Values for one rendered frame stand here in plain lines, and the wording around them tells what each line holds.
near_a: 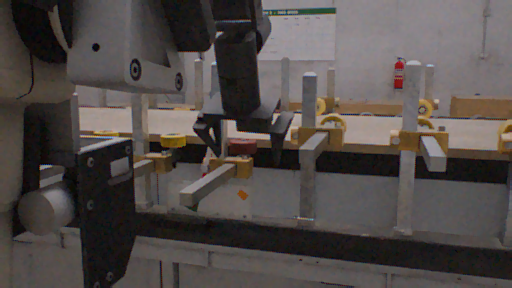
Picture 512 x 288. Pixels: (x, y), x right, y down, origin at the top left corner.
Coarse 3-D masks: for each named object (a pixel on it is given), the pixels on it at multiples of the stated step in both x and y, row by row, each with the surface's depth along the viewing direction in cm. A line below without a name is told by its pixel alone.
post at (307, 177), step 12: (312, 72) 116; (312, 84) 116; (312, 96) 117; (312, 108) 117; (312, 120) 118; (312, 168) 120; (300, 180) 121; (312, 180) 120; (300, 192) 122; (312, 192) 121; (300, 204) 122; (312, 204) 122; (300, 216) 123; (312, 216) 123
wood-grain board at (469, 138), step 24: (96, 120) 189; (120, 120) 189; (168, 120) 189; (192, 120) 189; (360, 120) 189; (384, 120) 189; (432, 120) 189; (456, 120) 189; (480, 120) 188; (504, 120) 188; (264, 144) 143; (288, 144) 140; (360, 144) 134; (384, 144) 133; (456, 144) 132; (480, 144) 132
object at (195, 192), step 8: (224, 168) 120; (232, 168) 122; (208, 176) 111; (216, 176) 111; (224, 176) 116; (232, 176) 123; (192, 184) 104; (200, 184) 104; (208, 184) 106; (216, 184) 111; (184, 192) 97; (192, 192) 97; (200, 192) 101; (208, 192) 106; (184, 200) 98; (192, 200) 97
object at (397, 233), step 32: (224, 224) 127; (256, 224) 125; (288, 224) 124; (320, 224) 124; (352, 224) 124; (320, 256) 121; (352, 256) 118; (384, 256) 116; (416, 256) 114; (448, 256) 111; (480, 256) 109
